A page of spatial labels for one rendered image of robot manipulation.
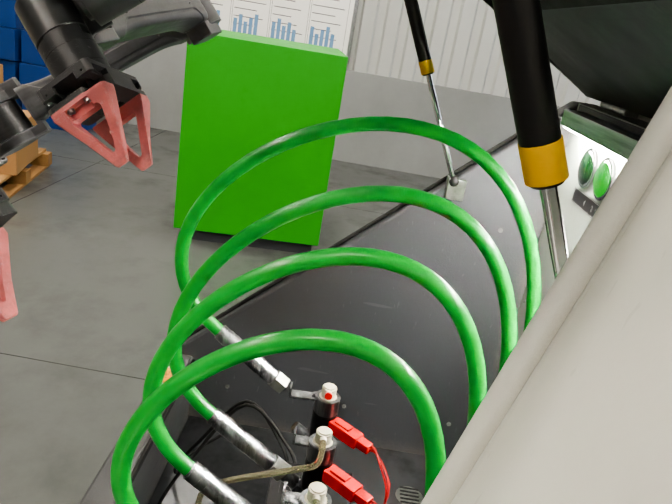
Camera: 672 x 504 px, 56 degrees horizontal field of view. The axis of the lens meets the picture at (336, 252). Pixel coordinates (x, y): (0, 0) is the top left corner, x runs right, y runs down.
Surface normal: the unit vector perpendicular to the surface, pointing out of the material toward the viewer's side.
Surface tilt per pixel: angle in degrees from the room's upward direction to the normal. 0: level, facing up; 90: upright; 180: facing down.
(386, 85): 90
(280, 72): 90
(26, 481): 0
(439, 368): 90
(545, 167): 97
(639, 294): 76
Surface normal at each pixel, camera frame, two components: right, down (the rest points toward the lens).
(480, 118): -0.07, 0.34
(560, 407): -0.92, -0.38
